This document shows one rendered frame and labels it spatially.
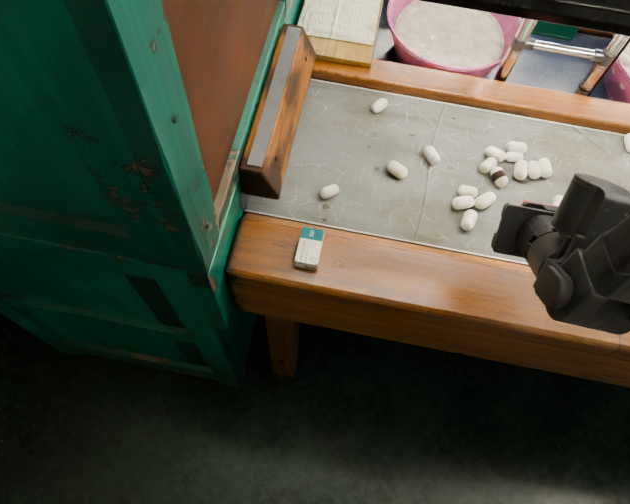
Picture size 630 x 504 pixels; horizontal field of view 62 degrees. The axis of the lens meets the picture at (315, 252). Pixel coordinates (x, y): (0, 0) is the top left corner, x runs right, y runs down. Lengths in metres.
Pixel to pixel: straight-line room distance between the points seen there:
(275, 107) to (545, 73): 0.64
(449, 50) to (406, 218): 0.40
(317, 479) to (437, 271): 0.82
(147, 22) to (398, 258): 0.52
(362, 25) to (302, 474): 1.08
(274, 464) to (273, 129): 0.95
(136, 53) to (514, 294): 0.63
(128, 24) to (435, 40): 0.83
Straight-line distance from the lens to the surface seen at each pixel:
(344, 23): 1.08
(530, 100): 1.06
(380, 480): 1.51
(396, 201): 0.89
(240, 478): 1.49
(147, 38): 0.42
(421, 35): 1.15
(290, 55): 0.90
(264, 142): 0.78
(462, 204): 0.89
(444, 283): 0.81
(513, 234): 0.71
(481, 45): 1.17
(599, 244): 0.55
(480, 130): 1.01
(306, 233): 0.79
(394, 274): 0.80
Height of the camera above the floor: 1.49
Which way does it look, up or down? 65 degrees down
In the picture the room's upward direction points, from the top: 6 degrees clockwise
